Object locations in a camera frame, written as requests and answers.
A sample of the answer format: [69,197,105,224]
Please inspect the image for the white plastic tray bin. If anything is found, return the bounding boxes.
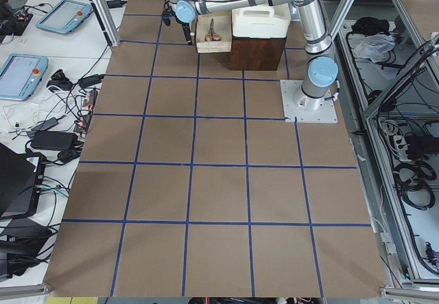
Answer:
[232,3,291,38]

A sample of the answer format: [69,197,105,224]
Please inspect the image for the dark brown wooden cabinet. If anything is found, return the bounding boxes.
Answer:
[229,36,287,71]

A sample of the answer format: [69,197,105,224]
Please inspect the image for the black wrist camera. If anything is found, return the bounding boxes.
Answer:
[161,8,174,27]

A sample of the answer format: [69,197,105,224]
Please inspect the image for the orange grey scissors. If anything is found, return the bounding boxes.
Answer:
[204,19,222,42]

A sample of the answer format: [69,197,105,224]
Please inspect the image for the blue teach pendant far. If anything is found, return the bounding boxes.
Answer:
[36,0,93,34]

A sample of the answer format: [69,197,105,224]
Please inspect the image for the black power adapter brick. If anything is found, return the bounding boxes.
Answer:
[30,131,78,151]

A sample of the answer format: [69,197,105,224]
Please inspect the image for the crumpled white cloth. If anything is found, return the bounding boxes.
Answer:
[353,34,395,62]

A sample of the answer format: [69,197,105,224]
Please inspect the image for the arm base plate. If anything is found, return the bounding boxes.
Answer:
[280,80,338,124]

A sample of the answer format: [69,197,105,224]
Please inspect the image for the wooden drawer white handle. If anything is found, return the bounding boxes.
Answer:
[195,11,232,54]

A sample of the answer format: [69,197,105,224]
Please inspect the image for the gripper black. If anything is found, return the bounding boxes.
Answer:
[181,23,193,45]

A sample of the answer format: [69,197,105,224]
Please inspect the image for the aluminium frame post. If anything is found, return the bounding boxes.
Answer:
[88,0,120,48]

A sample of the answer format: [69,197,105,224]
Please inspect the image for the black laptop computer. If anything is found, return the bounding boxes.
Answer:
[1,145,47,220]

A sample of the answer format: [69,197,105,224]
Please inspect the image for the blue teach pendant near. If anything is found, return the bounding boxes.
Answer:
[1,54,49,101]

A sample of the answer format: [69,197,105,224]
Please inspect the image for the blue teach pendant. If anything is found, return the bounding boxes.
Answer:
[1,54,49,101]
[36,0,93,34]

